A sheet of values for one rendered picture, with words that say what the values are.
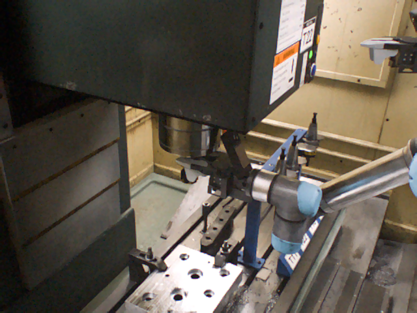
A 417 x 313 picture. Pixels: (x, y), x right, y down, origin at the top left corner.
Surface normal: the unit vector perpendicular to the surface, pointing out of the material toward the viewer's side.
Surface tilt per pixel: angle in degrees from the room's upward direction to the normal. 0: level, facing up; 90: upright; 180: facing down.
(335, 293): 8
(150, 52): 90
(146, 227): 0
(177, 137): 90
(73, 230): 92
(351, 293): 8
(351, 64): 90
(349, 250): 24
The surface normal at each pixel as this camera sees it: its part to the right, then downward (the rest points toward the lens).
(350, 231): -0.17, -0.63
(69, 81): -0.48, 0.41
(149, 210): 0.03, -0.88
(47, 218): 0.87, 0.26
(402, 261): -0.24, -0.91
